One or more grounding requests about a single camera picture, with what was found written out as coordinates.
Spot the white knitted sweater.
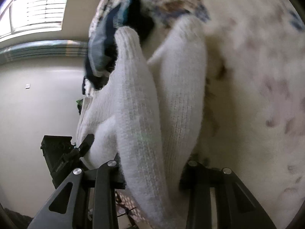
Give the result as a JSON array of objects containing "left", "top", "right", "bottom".
[{"left": 76, "top": 15, "right": 207, "bottom": 228}]

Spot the floral bed blanket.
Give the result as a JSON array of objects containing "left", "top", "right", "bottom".
[{"left": 88, "top": 0, "right": 305, "bottom": 229}]

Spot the navy striped folded garment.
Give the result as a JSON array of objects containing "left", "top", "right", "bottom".
[{"left": 82, "top": 0, "right": 154, "bottom": 97}]

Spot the barred window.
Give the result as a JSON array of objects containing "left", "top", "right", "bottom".
[{"left": 1, "top": 0, "right": 67, "bottom": 42}]

